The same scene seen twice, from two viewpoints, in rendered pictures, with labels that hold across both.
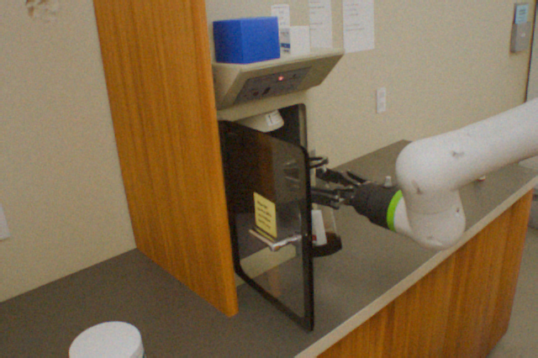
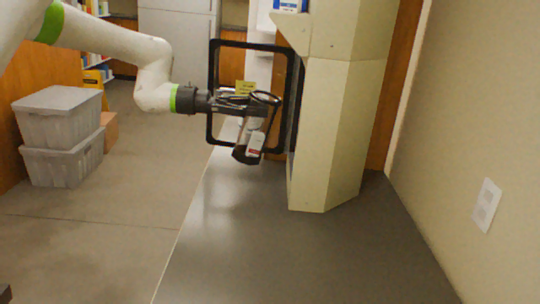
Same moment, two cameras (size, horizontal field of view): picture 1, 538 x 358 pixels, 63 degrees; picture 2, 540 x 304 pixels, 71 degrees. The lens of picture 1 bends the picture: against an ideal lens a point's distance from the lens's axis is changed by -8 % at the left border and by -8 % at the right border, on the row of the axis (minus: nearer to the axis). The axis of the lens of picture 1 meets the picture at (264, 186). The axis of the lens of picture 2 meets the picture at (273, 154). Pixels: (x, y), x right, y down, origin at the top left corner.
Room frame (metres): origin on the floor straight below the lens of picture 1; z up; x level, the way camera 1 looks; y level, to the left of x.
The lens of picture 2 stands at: (1.79, -1.00, 1.56)
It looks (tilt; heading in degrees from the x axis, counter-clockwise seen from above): 23 degrees down; 127
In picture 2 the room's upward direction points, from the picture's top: 6 degrees clockwise
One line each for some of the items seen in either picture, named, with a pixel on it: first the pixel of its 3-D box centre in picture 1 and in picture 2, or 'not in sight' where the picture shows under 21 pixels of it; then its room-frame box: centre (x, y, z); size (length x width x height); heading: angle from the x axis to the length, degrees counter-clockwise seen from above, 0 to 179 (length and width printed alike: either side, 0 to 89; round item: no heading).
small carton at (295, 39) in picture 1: (294, 39); (291, 1); (1.10, -0.09, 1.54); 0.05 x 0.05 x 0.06; 23
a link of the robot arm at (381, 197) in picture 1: (388, 203); (188, 99); (0.86, -0.25, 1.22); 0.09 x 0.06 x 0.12; 128
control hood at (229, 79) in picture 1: (282, 76); (287, 29); (1.07, -0.06, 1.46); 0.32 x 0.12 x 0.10; 129
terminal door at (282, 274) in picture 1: (264, 223); (247, 99); (0.88, 0.01, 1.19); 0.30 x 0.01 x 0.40; 31
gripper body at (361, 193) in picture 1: (361, 196); (212, 102); (0.92, -0.21, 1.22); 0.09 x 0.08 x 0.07; 38
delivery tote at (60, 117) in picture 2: not in sight; (63, 116); (-1.23, 0.21, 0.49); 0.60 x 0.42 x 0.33; 129
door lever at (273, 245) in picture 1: (271, 237); not in sight; (0.80, -0.01, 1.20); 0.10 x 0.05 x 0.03; 31
